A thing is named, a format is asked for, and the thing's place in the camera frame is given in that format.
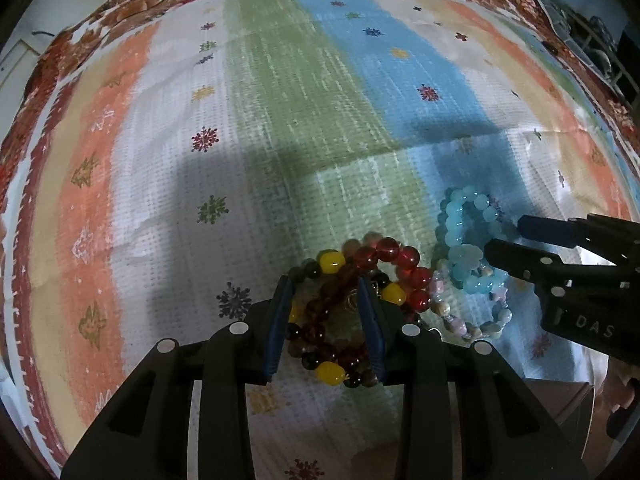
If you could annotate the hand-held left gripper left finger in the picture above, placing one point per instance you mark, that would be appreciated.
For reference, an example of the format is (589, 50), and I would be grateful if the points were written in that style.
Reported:
(280, 320)

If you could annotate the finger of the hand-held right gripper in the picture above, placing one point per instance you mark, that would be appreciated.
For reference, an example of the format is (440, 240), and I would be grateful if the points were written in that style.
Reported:
(520, 260)
(545, 229)

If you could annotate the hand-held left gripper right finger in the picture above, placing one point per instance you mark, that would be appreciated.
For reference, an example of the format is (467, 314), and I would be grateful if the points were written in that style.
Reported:
(371, 325)

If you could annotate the person's right hand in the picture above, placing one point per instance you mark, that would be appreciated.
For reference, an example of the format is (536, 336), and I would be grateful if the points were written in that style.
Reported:
(622, 385)

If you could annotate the striped colourful mat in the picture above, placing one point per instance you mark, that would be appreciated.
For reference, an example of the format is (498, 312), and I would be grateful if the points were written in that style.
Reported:
(300, 110)

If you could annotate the white headboard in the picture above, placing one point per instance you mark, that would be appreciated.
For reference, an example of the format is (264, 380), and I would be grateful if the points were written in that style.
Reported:
(15, 70)

